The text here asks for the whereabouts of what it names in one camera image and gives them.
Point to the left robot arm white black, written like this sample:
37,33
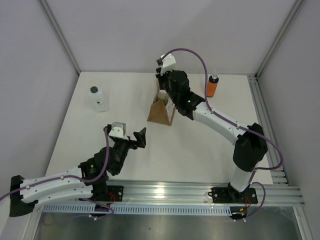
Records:
85,182

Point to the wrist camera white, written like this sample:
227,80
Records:
117,130
165,64

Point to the green bottle white cap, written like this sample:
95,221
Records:
162,96

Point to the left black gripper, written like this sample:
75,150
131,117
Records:
140,137

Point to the right side aluminium rail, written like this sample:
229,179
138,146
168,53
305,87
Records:
279,175

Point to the aluminium mounting rail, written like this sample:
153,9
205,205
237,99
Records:
196,194

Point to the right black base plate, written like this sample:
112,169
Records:
227,195

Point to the right aluminium frame post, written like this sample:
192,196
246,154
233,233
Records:
280,36

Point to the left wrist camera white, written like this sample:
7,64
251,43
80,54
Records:
117,130

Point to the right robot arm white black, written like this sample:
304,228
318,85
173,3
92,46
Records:
249,145

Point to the clear bottle black cap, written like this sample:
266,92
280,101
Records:
97,99

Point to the white slotted cable duct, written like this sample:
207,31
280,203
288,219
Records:
139,209

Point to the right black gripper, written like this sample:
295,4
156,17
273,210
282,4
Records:
161,77

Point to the orange bottle blue cap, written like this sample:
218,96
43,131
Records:
212,85

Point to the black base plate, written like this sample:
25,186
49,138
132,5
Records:
227,195
103,198

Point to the left aluminium frame post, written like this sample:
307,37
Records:
48,13

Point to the aluminium frame post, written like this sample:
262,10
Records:
280,36
48,13

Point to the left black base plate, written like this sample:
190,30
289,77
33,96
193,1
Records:
103,198

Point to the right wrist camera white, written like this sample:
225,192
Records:
165,64

